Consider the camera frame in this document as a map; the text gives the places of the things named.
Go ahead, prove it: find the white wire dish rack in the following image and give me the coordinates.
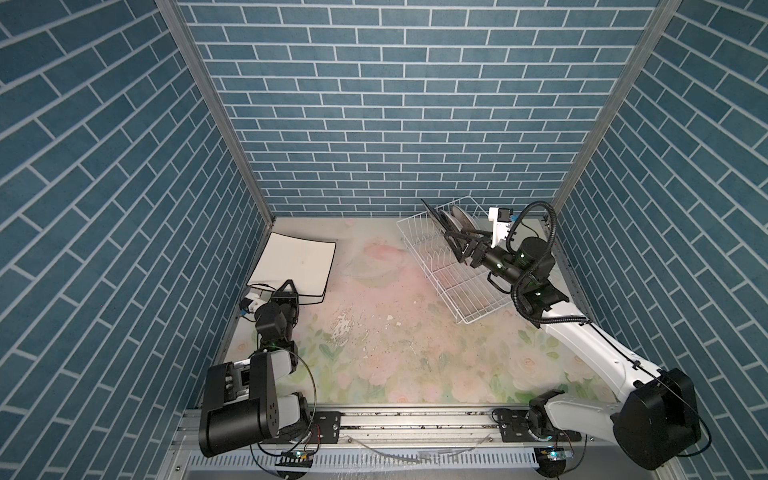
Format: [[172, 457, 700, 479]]
[[395, 196, 553, 325]]

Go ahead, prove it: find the round plate red rim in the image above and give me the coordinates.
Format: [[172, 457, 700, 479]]
[[438, 210, 466, 241]]

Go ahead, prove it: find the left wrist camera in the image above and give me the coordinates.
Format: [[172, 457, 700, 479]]
[[238, 290, 266, 320]]

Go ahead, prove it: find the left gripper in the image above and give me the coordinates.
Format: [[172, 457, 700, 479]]
[[268, 279, 298, 346]]

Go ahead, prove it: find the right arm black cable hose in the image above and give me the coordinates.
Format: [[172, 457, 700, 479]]
[[505, 200, 592, 327]]

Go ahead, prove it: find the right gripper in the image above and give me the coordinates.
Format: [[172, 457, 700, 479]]
[[449, 227, 530, 293]]

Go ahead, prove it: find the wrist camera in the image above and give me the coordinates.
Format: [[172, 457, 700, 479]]
[[488, 207, 515, 247], [238, 290, 266, 320]]

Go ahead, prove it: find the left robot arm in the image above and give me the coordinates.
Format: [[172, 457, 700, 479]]
[[198, 279, 311, 457]]

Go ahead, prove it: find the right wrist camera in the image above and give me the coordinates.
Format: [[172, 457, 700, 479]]
[[488, 207, 515, 247]]

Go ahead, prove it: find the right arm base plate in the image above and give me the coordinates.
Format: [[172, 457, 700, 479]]
[[490, 408, 583, 445]]

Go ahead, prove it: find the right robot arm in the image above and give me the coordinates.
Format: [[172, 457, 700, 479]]
[[443, 228, 713, 470]]

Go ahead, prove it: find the floral black square plate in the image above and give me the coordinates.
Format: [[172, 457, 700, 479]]
[[421, 199, 464, 263]]

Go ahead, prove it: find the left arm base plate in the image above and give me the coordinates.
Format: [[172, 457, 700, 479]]
[[309, 410, 342, 445]]

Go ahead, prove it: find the white square plate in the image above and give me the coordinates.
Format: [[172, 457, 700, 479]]
[[247, 265, 331, 305], [247, 232, 337, 304]]

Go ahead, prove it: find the round plate orange sunburst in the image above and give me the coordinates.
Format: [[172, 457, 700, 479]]
[[449, 205, 477, 232]]

